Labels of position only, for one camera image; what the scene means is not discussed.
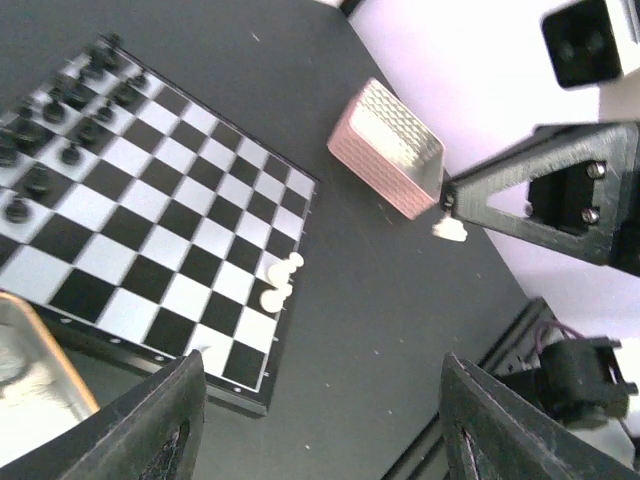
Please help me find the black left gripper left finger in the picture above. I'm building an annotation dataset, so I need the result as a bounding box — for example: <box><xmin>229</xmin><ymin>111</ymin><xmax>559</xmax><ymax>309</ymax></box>
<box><xmin>1</xmin><ymin>351</ymin><xmax>206</xmax><ymax>479</ymax></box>

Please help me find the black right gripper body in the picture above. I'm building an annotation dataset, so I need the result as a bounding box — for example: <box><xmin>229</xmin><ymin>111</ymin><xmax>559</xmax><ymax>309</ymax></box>
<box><xmin>444</xmin><ymin>120</ymin><xmax>639</xmax><ymax>275</ymax></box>

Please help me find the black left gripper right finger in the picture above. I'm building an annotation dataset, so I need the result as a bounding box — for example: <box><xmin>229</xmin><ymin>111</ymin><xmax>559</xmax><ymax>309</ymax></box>
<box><xmin>439</xmin><ymin>353</ymin><xmax>639</xmax><ymax>480</ymax></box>

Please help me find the white chess piece carried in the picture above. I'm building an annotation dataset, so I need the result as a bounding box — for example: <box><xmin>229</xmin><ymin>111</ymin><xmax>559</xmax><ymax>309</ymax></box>
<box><xmin>432</xmin><ymin>212</ymin><xmax>468</xmax><ymax>242</ymax></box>

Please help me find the white chess bishop on board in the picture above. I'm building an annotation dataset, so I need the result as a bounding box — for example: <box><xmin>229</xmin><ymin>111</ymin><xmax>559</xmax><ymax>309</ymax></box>
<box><xmin>266</xmin><ymin>252</ymin><xmax>305</xmax><ymax>288</ymax></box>

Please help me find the tan sweet bear tin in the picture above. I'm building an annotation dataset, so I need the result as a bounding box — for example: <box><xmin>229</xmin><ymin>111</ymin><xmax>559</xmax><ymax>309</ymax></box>
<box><xmin>1</xmin><ymin>292</ymin><xmax>99</xmax><ymax>465</ymax></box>

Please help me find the black and white chessboard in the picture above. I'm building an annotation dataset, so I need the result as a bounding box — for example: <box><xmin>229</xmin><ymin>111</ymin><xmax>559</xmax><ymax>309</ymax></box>
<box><xmin>1</xmin><ymin>34</ymin><xmax>318</xmax><ymax>416</ymax></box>

